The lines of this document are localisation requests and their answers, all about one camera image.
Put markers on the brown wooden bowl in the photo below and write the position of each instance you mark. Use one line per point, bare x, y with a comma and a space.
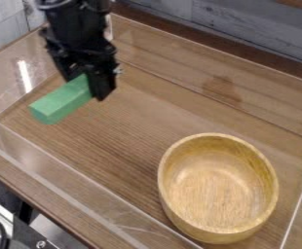
218, 187

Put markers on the green rectangular block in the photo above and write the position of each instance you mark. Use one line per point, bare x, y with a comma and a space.
61, 101

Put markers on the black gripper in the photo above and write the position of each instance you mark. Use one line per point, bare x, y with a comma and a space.
76, 42

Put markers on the metal frame lower left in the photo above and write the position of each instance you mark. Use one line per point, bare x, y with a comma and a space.
17, 235

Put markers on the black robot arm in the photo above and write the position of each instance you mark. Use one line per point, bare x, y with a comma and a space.
76, 43

